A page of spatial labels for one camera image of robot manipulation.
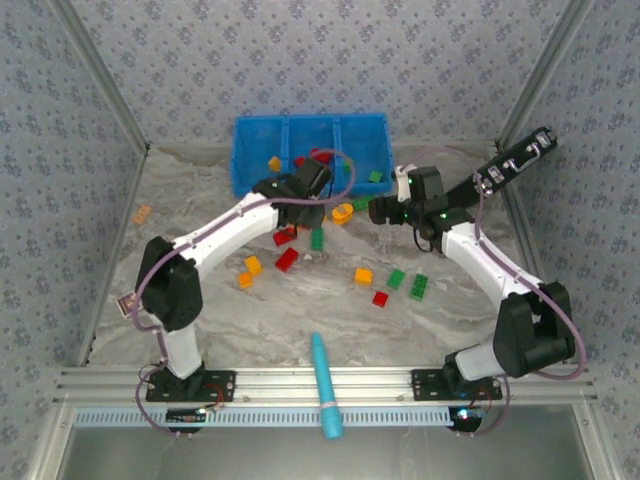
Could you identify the rounded yellow lego piece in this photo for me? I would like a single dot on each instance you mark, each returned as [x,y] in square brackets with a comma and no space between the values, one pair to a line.
[342,213]

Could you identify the small red lego brick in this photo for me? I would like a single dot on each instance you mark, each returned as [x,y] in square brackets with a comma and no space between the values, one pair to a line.
[380,299]

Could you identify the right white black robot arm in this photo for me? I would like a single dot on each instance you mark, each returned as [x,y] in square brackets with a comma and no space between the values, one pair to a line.
[480,255]

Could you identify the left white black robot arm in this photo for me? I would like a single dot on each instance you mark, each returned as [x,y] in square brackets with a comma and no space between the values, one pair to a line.
[225,227]

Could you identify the blue three-compartment plastic bin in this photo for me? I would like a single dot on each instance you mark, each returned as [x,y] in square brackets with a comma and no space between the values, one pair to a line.
[255,145]

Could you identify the small orange lego brick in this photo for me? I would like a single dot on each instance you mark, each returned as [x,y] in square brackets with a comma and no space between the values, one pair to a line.
[245,279]

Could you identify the small flat orange tag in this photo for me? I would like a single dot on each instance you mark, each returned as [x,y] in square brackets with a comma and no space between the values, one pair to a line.
[141,214]

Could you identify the teal marker pen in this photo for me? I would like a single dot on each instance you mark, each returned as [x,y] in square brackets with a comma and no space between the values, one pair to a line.
[322,380]

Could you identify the small printed card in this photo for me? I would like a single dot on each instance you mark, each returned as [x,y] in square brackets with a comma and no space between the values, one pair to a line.
[128,304]

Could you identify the round black controller board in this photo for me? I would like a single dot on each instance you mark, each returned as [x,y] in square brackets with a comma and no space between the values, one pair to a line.
[466,419]

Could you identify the small black circuit board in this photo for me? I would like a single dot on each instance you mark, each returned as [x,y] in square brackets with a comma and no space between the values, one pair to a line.
[187,415]

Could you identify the grey metal panel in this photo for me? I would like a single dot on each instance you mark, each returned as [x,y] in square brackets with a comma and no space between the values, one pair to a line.
[250,455]

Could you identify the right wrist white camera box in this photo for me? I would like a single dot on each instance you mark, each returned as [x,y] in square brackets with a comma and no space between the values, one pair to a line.
[400,179]

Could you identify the aluminium side rail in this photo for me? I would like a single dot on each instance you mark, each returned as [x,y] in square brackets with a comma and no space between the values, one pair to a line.
[126,220]
[529,240]

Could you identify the aluminium frame post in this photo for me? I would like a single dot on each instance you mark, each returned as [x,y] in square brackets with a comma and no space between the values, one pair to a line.
[100,75]
[545,75]

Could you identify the aluminium mounting rail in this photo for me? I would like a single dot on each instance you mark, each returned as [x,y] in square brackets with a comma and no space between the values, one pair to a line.
[280,385]

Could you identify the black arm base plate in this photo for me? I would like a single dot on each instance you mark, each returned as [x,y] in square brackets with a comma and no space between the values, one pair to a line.
[220,387]
[425,385]

